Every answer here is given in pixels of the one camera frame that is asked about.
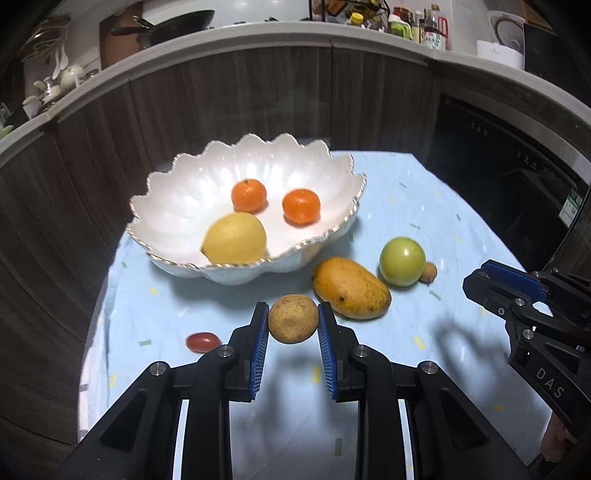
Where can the white scalloped bowl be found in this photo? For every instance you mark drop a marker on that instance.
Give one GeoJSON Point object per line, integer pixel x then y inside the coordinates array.
{"type": "Point", "coordinates": [184, 198]}

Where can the small brown longan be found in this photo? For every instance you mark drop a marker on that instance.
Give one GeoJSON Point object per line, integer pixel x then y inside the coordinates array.
{"type": "Point", "coordinates": [430, 272]}

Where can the white teapot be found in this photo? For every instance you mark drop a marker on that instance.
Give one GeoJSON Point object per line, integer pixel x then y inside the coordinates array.
{"type": "Point", "coordinates": [73, 76]}

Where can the red cherry tomato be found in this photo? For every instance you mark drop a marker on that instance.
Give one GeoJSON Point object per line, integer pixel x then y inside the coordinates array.
{"type": "Point", "coordinates": [203, 341]}

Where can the yellow mango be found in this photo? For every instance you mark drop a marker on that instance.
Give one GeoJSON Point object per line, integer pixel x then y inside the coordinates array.
{"type": "Point", "coordinates": [351, 288]}

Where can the light blue patterned tablecloth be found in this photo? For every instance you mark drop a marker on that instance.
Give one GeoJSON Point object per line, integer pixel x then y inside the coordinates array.
{"type": "Point", "coordinates": [438, 221]}

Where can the black countertop appliance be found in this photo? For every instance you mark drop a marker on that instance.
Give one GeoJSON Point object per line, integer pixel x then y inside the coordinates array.
{"type": "Point", "coordinates": [554, 50]}

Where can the wooden cutting board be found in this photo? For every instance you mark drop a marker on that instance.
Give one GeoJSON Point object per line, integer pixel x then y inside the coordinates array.
{"type": "Point", "coordinates": [113, 50]}

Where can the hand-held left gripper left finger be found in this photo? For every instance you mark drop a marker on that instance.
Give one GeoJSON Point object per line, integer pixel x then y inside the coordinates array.
{"type": "Point", "coordinates": [258, 355]}

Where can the white hanging spoons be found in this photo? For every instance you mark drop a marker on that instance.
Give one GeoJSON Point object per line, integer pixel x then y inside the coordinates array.
{"type": "Point", "coordinates": [60, 62]}

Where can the orange tangerine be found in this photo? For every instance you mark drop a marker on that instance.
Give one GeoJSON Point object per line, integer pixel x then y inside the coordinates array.
{"type": "Point", "coordinates": [249, 195]}
{"type": "Point", "coordinates": [301, 206]}

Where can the yellow-capped bottle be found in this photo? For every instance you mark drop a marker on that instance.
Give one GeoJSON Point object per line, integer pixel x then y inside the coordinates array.
{"type": "Point", "coordinates": [355, 19]}

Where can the dark wood kitchen cabinet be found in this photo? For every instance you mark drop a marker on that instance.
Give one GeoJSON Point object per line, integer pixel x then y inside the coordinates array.
{"type": "Point", "coordinates": [231, 101]}

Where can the yellow lemon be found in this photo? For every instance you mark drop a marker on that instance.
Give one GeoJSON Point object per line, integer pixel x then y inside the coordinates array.
{"type": "Point", "coordinates": [235, 239]}

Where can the green apple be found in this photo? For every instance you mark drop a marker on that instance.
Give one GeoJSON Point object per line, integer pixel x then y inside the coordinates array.
{"type": "Point", "coordinates": [402, 261]}

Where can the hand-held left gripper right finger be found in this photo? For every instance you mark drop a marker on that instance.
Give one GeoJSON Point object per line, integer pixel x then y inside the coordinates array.
{"type": "Point", "coordinates": [328, 355]}

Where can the white electric kettle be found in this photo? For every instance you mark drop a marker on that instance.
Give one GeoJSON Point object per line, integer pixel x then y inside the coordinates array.
{"type": "Point", "coordinates": [505, 27]}

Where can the person's right hand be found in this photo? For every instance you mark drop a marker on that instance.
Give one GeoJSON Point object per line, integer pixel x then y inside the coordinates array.
{"type": "Point", "coordinates": [556, 436]}

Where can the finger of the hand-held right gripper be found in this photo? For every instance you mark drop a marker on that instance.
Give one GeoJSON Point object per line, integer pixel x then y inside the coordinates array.
{"type": "Point", "coordinates": [517, 279]}
{"type": "Point", "coordinates": [494, 295]}

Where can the black wok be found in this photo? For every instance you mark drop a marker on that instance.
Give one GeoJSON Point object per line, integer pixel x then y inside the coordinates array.
{"type": "Point", "coordinates": [180, 25]}

